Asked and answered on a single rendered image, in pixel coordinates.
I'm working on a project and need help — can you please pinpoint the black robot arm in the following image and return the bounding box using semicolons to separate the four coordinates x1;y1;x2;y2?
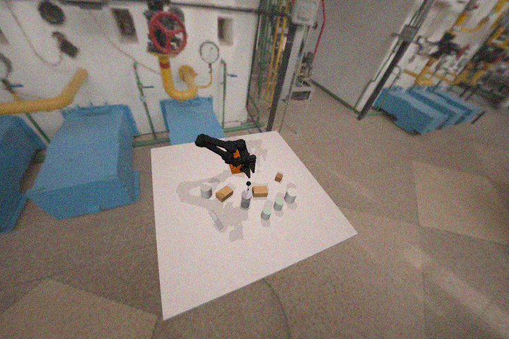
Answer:
195;133;248;167

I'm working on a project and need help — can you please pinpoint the french press coffee maker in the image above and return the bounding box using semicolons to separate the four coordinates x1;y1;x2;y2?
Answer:
240;182;252;210

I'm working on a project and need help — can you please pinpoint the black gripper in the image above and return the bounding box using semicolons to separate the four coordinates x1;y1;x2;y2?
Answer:
240;152;257;178

